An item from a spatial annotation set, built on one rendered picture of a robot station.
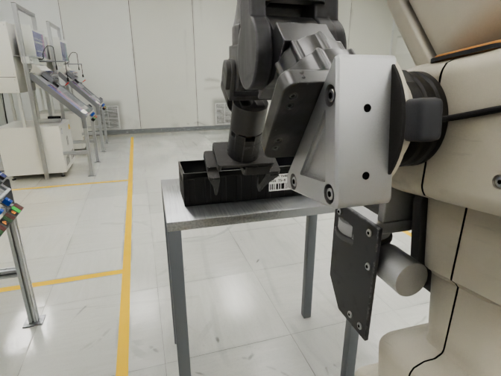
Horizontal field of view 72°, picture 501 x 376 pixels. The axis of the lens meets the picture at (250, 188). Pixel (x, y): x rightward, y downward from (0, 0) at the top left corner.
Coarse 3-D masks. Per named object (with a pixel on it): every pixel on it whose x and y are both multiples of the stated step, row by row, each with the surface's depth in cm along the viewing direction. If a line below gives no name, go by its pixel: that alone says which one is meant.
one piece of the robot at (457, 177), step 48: (480, 48) 26; (432, 96) 28; (480, 96) 25; (432, 144) 29; (480, 144) 26; (432, 192) 31; (480, 192) 26; (432, 240) 39; (480, 240) 33; (432, 288) 41; (480, 288) 34; (384, 336) 46; (432, 336) 42; (480, 336) 36
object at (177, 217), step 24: (168, 192) 127; (168, 216) 106; (192, 216) 106; (216, 216) 106; (240, 216) 107; (264, 216) 110; (288, 216) 112; (312, 216) 163; (168, 240) 103; (312, 240) 168; (168, 264) 151; (312, 264) 172
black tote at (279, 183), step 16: (192, 160) 126; (288, 160) 137; (192, 176) 111; (224, 176) 114; (240, 176) 115; (256, 176) 117; (192, 192) 113; (208, 192) 114; (224, 192) 116; (240, 192) 117; (256, 192) 119; (272, 192) 121; (288, 192) 122
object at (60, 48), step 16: (48, 32) 493; (48, 48) 511; (64, 48) 550; (32, 64) 502; (48, 64) 520; (64, 64) 545; (80, 64) 551; (64, 80) 520; (96, 96) 600; (64, 112) 533; (96, 112) 542; (80, 128) 546; (80, 144) 553
